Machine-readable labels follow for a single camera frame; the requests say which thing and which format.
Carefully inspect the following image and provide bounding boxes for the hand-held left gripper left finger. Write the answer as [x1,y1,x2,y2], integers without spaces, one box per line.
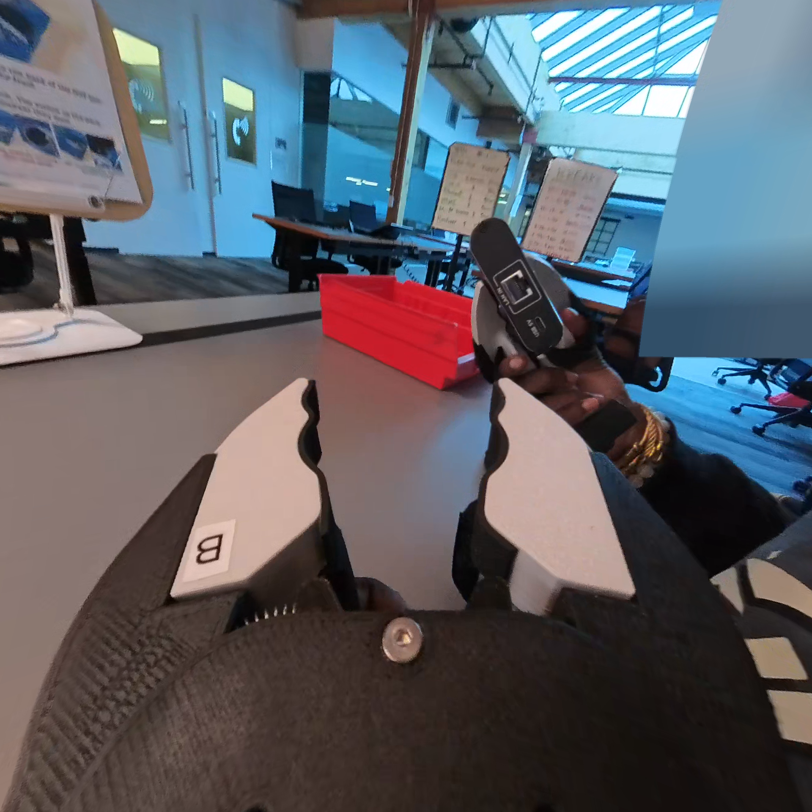
[170,378,332,602]

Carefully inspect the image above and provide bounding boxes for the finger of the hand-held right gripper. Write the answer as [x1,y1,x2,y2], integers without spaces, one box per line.
[471,252,576,370]

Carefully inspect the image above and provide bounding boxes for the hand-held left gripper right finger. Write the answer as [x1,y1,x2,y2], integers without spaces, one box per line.
[477,378,637,615]

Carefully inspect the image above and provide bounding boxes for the black network switch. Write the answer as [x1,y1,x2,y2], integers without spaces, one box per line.
[471,217,567,356]

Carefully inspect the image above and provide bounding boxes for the person's right forearm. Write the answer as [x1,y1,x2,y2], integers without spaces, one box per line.
[590,431,794,578]

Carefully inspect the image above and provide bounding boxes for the person's right hand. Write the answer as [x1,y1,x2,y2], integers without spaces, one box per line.
[494,308,636,440]

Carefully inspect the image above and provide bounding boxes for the handwritten whiteboard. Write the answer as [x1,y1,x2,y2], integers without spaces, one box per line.
[431,143,511,236]
[521,157,619,264]

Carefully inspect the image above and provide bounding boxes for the black rolling office chair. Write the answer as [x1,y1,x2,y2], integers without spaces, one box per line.
[713,358,812,439]

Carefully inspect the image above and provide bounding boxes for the red plastic bin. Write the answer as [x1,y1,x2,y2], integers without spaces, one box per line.
[318,274,481,390]

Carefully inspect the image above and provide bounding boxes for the wooden support pillar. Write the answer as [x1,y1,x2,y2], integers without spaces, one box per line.
[387,0,435,223]

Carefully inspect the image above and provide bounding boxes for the long wooden office desk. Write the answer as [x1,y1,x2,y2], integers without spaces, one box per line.
[252,212,458,294]

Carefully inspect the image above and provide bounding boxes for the white board stand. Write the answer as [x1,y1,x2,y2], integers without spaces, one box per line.
[0,214,143,368]

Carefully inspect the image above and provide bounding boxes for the black white printed shirt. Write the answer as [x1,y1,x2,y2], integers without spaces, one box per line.
[710,507,812,752]

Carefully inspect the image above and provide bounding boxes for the yellow door sign panel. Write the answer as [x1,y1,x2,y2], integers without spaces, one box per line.
[113,28,171,142]
[222,77,258,166]

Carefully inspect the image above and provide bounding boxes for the wooden instruction sheet board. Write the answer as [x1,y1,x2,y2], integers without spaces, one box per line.
[0,0,154,223]

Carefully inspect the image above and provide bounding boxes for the gold bead bracelets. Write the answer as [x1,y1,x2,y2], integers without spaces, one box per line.
[612,406,673,489]

